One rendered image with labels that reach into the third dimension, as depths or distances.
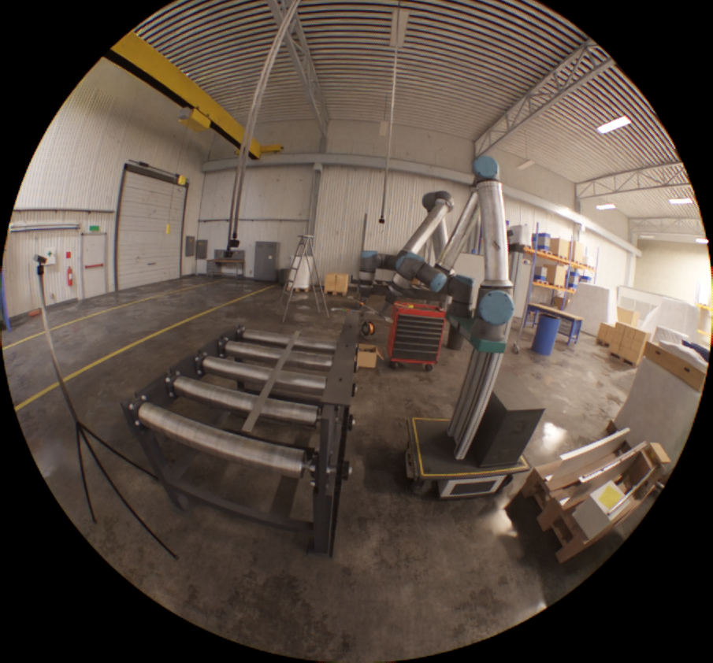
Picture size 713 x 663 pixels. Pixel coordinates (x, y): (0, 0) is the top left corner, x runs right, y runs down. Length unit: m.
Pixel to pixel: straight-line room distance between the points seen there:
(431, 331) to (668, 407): 3.31
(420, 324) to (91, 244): 10.02
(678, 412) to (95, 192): 13.08
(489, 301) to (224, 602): 1.98
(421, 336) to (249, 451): 2.94
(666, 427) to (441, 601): 2.58
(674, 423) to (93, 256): 12.79
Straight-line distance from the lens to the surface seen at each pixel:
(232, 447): 0.98
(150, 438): 1.45
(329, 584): 1.63
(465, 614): 1.76
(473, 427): 1.72
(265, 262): 11.57
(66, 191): 9.81
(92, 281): 10.13
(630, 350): 8.60
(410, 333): 3.43
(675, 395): 3.23
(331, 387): 0.82
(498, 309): 1.04
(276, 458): 0.93
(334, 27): 8.65
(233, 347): 1.82
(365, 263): 1.33
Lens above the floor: 1.60
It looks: 12 degrees down
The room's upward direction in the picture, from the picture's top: 6 degrees clockwise
